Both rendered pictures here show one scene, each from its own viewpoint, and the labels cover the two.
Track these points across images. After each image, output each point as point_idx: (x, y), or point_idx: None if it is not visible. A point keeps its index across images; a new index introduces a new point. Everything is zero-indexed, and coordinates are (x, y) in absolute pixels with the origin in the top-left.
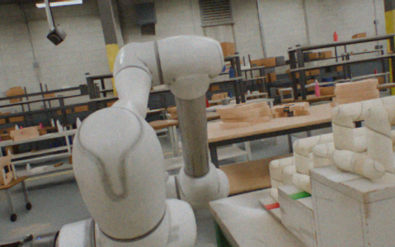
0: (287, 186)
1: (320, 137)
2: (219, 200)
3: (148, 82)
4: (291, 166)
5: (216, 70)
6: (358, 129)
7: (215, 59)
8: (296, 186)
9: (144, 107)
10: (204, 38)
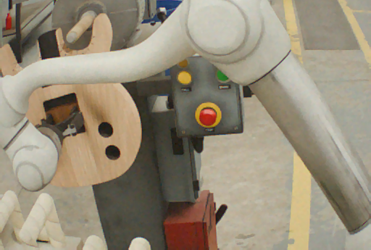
0: (74, 240)
1: (35, 203)
2: None
3: (180, 30)
4: (91, 238)
5: (198, 53)
6: (24, 224)
7: (184, 33)
8: (67, 243)
9: (115, 66)
10: None
